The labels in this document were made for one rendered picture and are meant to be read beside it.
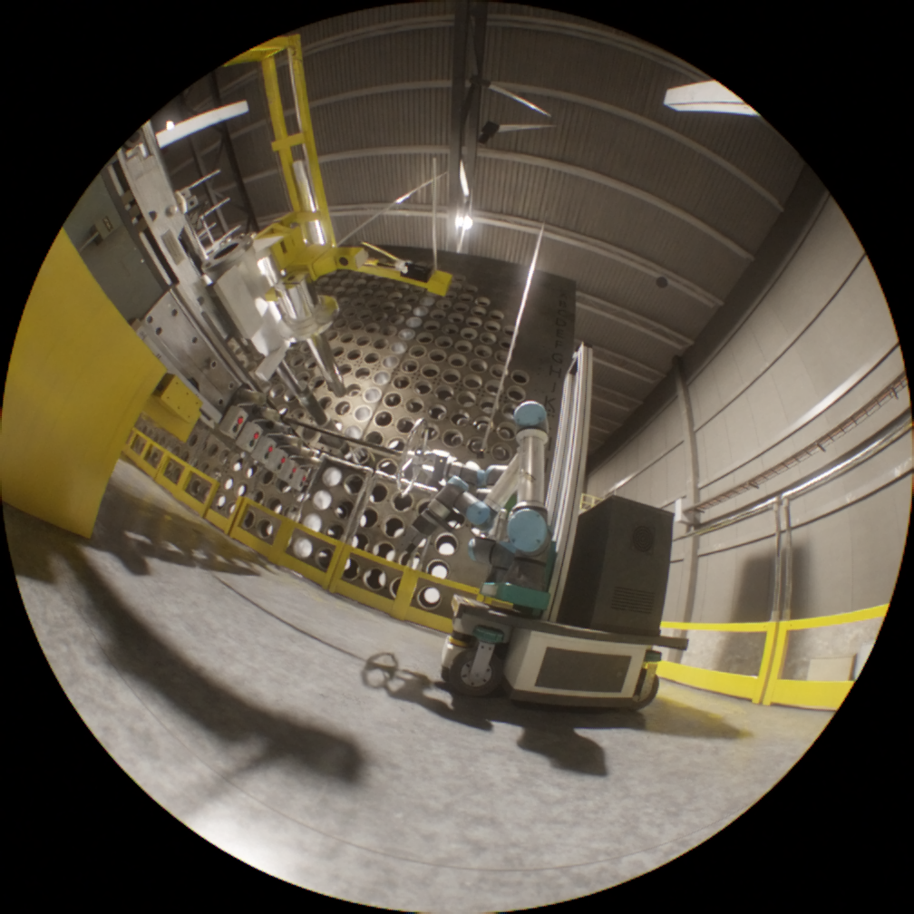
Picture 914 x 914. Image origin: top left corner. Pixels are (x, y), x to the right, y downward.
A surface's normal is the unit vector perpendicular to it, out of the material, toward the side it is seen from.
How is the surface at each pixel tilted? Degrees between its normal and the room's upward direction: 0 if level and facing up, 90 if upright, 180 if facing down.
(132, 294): 90
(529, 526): 97
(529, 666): 90
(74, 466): 90
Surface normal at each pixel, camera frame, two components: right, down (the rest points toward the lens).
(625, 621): 0.04, -0.40
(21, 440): 0.96, 0.28
